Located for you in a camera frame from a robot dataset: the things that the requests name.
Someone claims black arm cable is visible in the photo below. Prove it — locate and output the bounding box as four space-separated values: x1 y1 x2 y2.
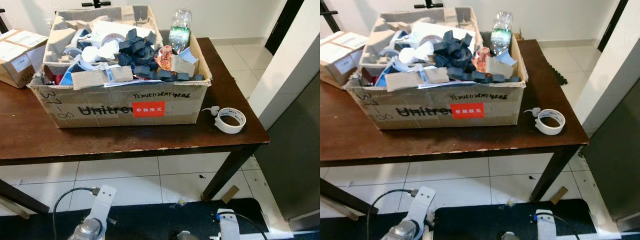
52 186 101 240
366 188 419 240
537 212 581 240
220 210 270 240

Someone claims white tape roll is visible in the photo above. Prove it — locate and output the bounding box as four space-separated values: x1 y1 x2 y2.
533 108 567 137
213 106 248 135

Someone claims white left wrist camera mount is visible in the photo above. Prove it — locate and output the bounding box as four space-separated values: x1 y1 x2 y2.
404 186 436 227
89 184 118 224

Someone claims dark brown wooden table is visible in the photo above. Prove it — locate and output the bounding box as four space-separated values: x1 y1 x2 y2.
320 39 591 217
0 37 272 216

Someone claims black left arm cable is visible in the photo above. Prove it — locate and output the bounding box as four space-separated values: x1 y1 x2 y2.
52 186 101 240
366 188 419 240

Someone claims black foam block strip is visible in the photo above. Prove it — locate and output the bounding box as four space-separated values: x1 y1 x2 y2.
472 70 521 85
156 69 205 83

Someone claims large printed cardboard box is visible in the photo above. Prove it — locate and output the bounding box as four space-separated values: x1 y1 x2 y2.
27 5 214 130
344 6 529 132

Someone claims tan wooden strip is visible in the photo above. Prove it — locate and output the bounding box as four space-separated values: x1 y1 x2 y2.
326 201 361 222
0 195 31 221

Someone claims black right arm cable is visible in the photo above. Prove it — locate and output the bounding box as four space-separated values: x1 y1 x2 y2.
220 210 270 240
537 212 581 240

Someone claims white crumpled paper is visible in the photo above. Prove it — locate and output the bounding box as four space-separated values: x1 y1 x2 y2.
79 39 121 65
397 40 436 66

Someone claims dark grey-green panel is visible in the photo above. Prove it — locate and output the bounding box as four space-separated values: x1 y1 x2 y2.
253 72 321 224
579 74 640 224

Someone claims clear bottle with green label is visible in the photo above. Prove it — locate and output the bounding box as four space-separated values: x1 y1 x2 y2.
489 10 515 57
167 8 194 55

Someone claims small labelled cardboard box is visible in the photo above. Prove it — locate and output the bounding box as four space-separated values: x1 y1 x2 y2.
320 30 369 90
0 28 50 90

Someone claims black door frame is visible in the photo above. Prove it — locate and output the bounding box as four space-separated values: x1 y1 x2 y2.
263 0 305 56
597 0 630 54

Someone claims black rubber strip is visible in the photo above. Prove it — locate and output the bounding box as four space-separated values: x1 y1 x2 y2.
542 57 569 86

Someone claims red rectangular sticker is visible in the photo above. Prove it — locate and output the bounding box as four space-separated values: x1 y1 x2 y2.
131 100 167 119
449 102 486 120

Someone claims black floor mat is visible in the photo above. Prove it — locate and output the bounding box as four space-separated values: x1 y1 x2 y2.
0 198 264 240
320 199 599 240

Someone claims small cardboard scrap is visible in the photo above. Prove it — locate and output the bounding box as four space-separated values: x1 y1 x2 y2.
221 185 241 205
549 186 570 205

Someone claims black crumpled foam bundle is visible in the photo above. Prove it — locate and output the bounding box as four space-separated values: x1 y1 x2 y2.
117 28 162 77
432 29 476 78

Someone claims red printed wrapper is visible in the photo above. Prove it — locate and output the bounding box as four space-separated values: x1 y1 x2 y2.
154 44 174 71
472 46 494 74

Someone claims grey moulded pulp tray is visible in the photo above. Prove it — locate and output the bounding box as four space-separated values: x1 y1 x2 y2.
42 5 164 76
359 6 484 77

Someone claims brown cardboard piece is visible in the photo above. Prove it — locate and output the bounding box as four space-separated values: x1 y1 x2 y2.
485 55 514 79
423 66 451 85
71 69 109 91
107 64 135 84
384 70 424 93
171 53 199 77

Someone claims black metal bracket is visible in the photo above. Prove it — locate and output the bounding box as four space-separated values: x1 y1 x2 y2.
413 0 445 10
81 0 112 10

